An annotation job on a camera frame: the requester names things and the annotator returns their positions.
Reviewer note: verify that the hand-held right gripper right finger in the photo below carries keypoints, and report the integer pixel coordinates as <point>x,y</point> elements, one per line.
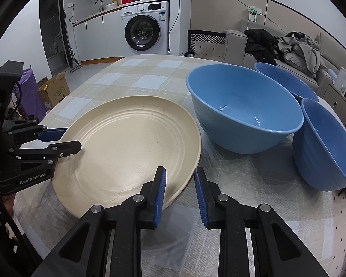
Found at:
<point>200,199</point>

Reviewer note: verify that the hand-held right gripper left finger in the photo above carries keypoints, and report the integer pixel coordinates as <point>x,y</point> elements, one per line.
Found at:
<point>160,199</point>

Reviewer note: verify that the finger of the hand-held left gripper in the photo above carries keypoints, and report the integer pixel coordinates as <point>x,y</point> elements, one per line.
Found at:
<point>69,147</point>
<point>54,134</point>

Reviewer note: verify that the cream round plate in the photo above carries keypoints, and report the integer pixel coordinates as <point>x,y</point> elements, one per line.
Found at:
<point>124,150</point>

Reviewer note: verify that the blue bowl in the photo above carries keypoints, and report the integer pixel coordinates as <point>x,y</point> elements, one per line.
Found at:
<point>325,150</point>
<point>288,80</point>
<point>242,101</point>

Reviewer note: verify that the cardboard box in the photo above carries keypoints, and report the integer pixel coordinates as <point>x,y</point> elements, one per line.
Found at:
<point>53,91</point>

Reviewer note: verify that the purple plastic bag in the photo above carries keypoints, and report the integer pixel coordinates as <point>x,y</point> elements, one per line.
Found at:
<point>31,92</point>

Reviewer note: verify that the stick vacuum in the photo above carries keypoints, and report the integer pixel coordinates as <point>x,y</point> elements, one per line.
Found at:
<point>74,63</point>

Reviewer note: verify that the dark glass door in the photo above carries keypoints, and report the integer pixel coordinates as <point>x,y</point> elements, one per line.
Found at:
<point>54,34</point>

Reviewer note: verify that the white base cabinets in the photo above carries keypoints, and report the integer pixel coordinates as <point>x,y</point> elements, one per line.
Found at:
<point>98,37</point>

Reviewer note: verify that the white washing machine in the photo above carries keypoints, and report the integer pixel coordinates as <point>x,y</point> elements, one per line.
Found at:
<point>144,28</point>

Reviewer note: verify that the kitchen faucet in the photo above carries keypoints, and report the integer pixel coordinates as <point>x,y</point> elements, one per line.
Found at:
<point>101,3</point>

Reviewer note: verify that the white counter bowl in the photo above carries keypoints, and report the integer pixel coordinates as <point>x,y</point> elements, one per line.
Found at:
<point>112,5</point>

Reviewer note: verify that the black white patterned cushion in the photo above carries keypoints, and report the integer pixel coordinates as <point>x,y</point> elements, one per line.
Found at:
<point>206,44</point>

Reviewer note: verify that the grey sofa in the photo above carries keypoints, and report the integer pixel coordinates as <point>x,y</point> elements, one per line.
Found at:
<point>235,46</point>

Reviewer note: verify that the black jacket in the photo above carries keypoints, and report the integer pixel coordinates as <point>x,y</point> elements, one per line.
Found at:
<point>259,46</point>

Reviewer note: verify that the grey side cabinet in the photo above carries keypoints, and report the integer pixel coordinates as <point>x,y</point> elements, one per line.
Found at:
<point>337,101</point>

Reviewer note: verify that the grey hoodie pile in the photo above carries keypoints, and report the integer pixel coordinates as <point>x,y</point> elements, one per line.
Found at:
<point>300,52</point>

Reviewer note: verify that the light blue pillow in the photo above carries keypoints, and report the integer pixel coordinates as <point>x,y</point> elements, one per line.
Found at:
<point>333,73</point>

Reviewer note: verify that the wall outlet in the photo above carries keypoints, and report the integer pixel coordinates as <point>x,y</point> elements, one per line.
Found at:
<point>70,5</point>

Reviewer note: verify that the wall socket charger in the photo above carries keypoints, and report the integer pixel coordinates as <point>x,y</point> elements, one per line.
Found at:
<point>253,13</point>

